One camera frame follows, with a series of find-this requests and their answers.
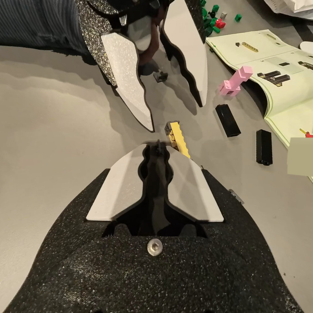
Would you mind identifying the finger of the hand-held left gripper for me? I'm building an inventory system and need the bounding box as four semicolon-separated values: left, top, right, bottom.
101;17;156;133
159;2;209;107

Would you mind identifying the pink brick pig figure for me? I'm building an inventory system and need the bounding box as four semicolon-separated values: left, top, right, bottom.
219;65;254;97

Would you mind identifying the green instruction booklet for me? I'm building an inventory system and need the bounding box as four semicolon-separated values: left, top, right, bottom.
205;29;313;183

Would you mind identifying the person's left forearm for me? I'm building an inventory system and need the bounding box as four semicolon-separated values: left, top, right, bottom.
0;0;83;53

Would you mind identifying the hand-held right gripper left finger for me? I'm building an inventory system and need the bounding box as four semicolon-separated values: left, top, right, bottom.
86;144;151;222

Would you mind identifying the white crumpled paper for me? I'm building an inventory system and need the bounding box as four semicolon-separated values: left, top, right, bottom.
263;0;313;14

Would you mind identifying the black long brick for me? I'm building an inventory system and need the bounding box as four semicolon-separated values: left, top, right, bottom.
215;104;241;138
256;129;273;166

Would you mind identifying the pile of small toy bricks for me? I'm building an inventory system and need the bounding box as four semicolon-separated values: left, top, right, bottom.
199;0;243;37

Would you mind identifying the grey small brick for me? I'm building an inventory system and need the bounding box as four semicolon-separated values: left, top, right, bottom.
228;188;245;205

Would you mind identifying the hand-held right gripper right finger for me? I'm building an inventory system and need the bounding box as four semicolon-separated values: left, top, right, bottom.
164;146;224;223

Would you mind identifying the yellow brick assembly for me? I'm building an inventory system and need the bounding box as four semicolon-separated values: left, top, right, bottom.
164;120;191;159

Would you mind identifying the white flat stand base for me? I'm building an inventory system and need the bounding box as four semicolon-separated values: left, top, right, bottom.
299;41;313;58

